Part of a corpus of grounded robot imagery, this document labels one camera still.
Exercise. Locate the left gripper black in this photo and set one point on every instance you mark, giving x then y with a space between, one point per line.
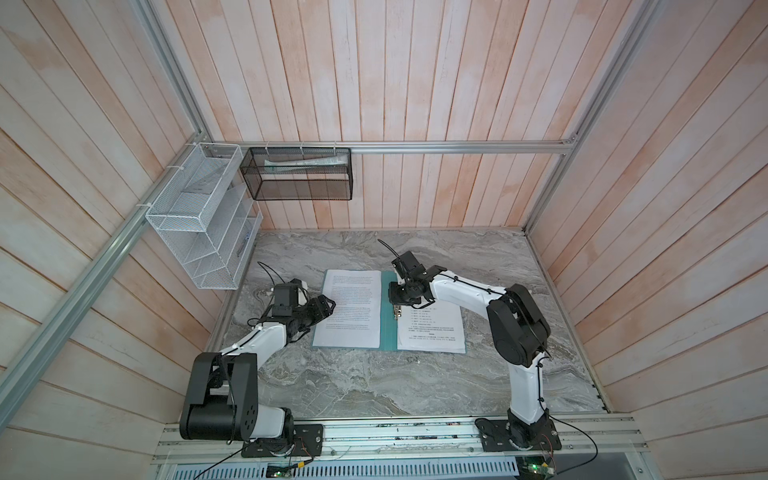
321 310

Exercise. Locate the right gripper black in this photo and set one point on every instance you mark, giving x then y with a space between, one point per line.
393 298

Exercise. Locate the printed paper sheet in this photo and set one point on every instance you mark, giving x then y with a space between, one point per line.
356 319
434 328

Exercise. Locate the green file folder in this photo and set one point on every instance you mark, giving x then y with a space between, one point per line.
388 323

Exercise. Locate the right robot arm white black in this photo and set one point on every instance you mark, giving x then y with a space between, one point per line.
519 332

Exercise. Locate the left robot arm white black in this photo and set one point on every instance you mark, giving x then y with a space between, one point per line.
222 398

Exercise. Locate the papers in black basket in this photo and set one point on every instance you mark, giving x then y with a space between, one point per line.
304 165

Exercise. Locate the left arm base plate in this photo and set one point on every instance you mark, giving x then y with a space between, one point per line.
305 440

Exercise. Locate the black mesh wall basket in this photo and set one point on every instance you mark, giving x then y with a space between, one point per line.
296 187

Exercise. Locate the white wire mesh rack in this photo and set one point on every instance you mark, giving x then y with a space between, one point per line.
206 217

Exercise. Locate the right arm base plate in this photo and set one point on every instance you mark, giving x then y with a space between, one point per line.
514 435

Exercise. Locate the aluminium mounting rail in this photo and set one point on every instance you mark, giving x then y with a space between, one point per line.
414 437

